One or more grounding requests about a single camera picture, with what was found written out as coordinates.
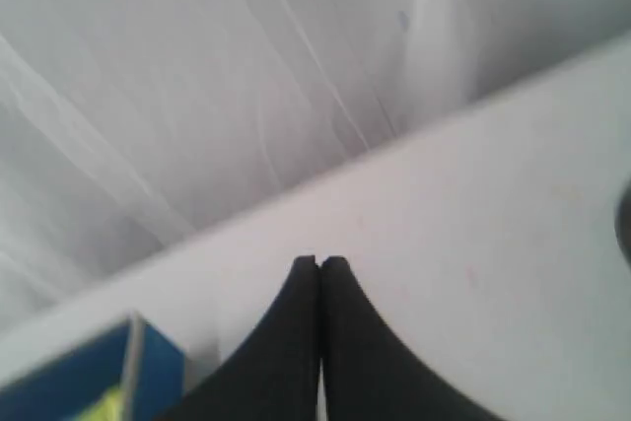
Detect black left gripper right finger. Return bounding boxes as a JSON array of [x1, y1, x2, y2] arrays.
[[319, 256, 493, 420]]

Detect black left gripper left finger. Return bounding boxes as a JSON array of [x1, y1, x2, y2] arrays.
[[167, 256, 320, 420]]

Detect blue motion sand box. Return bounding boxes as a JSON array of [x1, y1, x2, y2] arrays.
[[1, 315, 186, 420]]

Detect white backdrop curtain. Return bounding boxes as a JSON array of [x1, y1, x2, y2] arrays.
[[1, 0, 630, 301]]

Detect round steel plate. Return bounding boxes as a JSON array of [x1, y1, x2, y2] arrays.
[[614, 185, 631, 266]]

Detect green sand mould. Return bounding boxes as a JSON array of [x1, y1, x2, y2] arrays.
[[72, 386, 123, 421]]

